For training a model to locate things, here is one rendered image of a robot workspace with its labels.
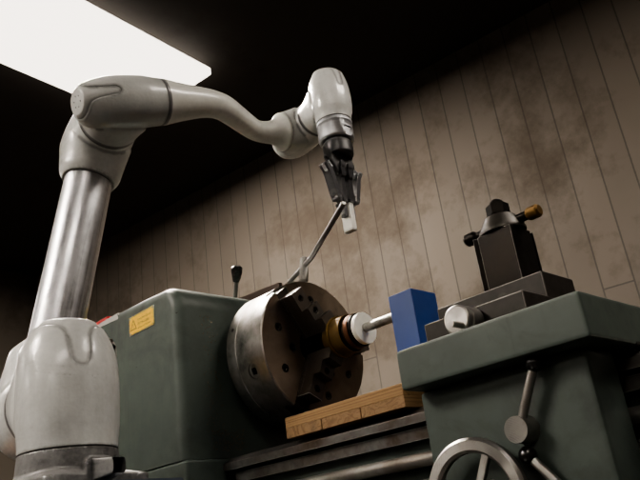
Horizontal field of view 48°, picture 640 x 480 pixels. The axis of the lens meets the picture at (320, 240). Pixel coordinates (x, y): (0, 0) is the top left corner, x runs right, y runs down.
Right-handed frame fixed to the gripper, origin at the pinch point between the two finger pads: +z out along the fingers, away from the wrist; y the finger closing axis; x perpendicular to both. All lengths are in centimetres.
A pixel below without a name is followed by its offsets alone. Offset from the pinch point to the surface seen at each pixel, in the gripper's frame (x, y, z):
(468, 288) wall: 91, 189, -39
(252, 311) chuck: 15.0, -19.4, 20.9
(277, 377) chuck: 10.5, -18.2, 36.6
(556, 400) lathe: -58, -32, 56
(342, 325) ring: -1.7, -9.2, 27.7
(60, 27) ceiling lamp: 159, 3, -164
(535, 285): -52, -19, 37
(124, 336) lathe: 49, -32, 18
